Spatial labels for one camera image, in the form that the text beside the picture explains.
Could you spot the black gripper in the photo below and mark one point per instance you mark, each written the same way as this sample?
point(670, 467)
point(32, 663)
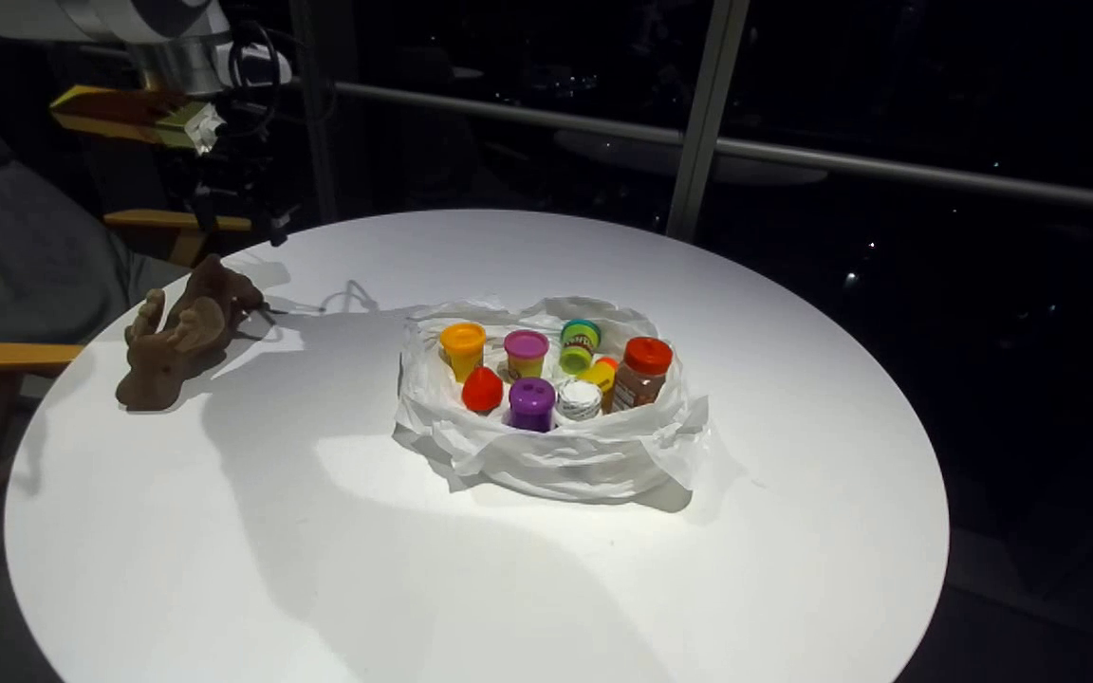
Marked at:
point(237, 175)

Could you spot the brown plush moose toy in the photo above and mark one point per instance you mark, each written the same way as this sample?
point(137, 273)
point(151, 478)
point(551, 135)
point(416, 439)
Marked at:
point(175, 340)

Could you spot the orange lid yellow dough tub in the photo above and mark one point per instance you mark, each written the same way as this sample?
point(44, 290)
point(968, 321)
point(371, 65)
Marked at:
point(461, 348)

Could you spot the red round lid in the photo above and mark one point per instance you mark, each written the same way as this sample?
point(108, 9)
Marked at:
point(485, 391)

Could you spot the pink lid dough tub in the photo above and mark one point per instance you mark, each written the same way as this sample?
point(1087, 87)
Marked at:
point(526, 356)

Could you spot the purple dough tub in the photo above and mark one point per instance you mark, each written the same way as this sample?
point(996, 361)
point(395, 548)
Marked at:
point(535, 405)

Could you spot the teal lid green dough tub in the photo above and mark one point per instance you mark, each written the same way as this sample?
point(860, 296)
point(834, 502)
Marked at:
point(578, 342)

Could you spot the red lid spice bottle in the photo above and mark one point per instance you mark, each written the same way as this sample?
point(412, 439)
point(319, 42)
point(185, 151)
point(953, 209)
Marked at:
point(643, 371)

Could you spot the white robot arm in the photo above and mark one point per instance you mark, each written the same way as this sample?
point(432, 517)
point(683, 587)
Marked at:
point(189, 52)

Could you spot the white plastic bag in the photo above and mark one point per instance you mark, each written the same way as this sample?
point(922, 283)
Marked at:
point(614, 457)

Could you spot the wooden armchair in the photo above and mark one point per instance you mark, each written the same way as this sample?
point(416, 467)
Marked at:
point(16, 306)

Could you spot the window frame railing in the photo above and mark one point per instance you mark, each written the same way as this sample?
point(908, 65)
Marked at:
point(683, 113)

